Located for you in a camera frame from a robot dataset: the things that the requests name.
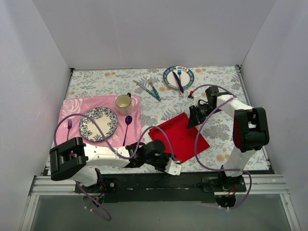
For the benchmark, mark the pink floral placemat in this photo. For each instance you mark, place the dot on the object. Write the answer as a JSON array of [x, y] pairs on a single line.
[[82, 105]]

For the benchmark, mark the purple knife on plate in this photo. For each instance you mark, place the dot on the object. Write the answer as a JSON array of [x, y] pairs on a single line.
[[178, 82]]

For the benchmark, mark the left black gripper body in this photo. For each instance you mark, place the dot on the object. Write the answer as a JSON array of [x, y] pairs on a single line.
[[163, 162]]

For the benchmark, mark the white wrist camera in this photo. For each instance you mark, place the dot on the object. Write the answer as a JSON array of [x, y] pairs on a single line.
[[173, 168], [195, 99]]

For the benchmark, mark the teal handled fork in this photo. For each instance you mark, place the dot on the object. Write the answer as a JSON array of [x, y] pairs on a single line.
[[149, 80]]

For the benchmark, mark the purple fork on placemat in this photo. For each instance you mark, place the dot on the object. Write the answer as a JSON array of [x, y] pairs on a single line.
[[69, 126]]

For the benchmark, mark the purple spoon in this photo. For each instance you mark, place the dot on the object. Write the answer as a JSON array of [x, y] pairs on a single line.
[[128, 121]]

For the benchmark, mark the cream enamel mug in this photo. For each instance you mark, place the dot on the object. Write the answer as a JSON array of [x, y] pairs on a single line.
[[124, 104]]

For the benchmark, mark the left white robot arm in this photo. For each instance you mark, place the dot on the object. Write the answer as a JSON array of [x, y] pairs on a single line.
[[78, 161]]

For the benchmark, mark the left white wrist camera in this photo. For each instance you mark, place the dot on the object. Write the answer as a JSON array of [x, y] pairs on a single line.
[[173, 168]]

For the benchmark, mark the red cloth napkin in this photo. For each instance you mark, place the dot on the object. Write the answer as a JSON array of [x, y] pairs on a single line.
[[178, 138]]

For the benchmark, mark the white plate blue rim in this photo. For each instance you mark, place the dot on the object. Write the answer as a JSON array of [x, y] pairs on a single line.
[[187, 77]]

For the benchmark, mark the teal handled knife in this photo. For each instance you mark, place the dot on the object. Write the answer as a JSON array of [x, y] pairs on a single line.
[[154, 94]]

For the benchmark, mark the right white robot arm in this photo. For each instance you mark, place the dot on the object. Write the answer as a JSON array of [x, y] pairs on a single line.
[[250, 134]]

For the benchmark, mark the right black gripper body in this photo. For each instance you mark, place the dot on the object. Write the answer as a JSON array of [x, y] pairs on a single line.
[[197, 114]]

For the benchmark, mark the blue fork on plate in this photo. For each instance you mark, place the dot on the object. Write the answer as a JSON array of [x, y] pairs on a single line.
[[179, 73]]

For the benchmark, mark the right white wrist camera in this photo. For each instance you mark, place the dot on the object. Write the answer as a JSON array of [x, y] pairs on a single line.
[[195, 99]]

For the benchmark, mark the blue floral plate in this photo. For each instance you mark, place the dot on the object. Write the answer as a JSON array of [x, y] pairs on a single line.
[[104, 117]]

